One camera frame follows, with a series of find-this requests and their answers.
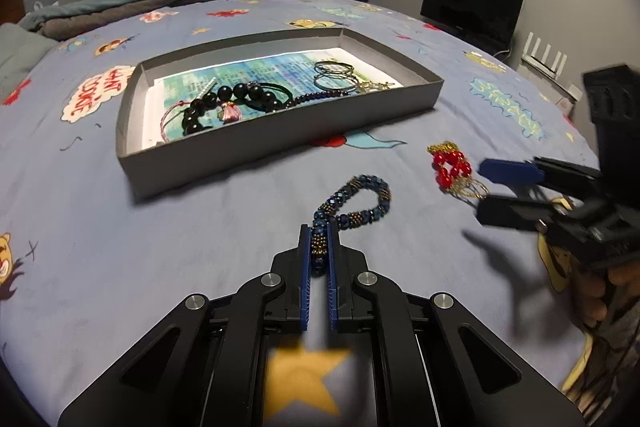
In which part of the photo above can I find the silver bangle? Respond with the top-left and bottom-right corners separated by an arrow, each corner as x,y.
313,73 -> 360,91
314,60 -> 355,76

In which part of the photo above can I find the black cord bracelet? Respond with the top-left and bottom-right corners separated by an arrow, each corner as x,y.
244,81 -> 294,106

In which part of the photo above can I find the white router with antennas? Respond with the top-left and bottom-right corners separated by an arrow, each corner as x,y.
517,31 -> 571,80

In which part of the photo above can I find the person's right hand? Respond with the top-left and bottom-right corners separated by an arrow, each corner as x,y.
570,256 -> 640,349

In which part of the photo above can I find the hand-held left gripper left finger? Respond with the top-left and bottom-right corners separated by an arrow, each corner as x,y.
57,224 -> 314,427

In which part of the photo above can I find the pink cord bracelet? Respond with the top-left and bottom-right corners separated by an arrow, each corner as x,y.
158,76 -> 217,144

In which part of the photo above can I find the green printed paper sheet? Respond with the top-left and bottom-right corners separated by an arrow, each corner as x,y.
144,49 -> 404,150

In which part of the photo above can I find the grey blanket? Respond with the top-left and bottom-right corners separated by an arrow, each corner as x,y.
39,1 -> 167,42

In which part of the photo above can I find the grey-blue pillow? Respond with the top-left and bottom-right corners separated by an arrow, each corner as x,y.
0,23 -> 56,104

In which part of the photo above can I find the blue and gold bead bracelet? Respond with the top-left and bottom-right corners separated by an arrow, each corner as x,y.
310,174 -> 392,277

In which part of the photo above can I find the wooden headboard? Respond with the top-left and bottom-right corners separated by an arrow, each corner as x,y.
0,0 -> 26,26

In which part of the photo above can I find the red bead gold chain bracelet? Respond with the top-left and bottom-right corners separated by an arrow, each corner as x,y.
426,140 -> 494,201

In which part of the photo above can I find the shallow grey cardboard box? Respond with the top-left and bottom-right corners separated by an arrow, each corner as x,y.
115,26 -> 446,200

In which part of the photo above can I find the large black bead bracelet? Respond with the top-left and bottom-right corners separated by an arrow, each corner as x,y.
180,84 -> 286,137

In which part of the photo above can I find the black monitor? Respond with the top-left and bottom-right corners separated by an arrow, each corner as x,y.
419,0 -> 526,51

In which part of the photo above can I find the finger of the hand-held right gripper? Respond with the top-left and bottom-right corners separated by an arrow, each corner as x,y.
478,157 -> 604,204
474,194 -> 587,234

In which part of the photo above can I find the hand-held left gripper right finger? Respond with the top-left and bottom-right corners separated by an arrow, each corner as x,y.
327,231 -> 586,427

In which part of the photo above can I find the small dark bead bracelet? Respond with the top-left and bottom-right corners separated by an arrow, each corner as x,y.
277,89 -> 354,110

